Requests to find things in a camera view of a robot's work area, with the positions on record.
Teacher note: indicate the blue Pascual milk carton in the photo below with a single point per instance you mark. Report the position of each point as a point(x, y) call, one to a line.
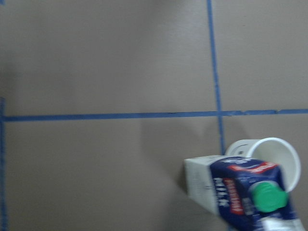
point(248, 194)

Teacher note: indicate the white smiley face mug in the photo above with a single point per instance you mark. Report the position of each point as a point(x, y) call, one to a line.
point(274, 150)

